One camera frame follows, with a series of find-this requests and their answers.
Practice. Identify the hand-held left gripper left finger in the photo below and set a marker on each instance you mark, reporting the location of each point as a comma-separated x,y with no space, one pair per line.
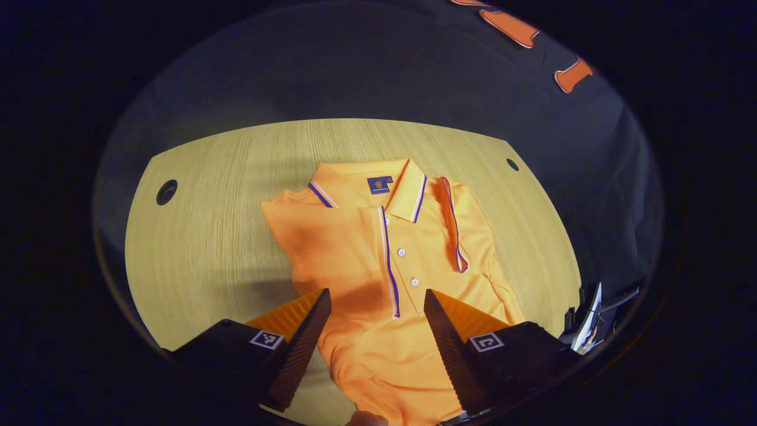
301,355

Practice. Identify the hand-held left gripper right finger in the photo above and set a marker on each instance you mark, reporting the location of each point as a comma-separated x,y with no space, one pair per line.
452,355

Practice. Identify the orange polo T-shirt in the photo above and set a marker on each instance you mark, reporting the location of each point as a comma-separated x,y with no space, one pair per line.
361,254

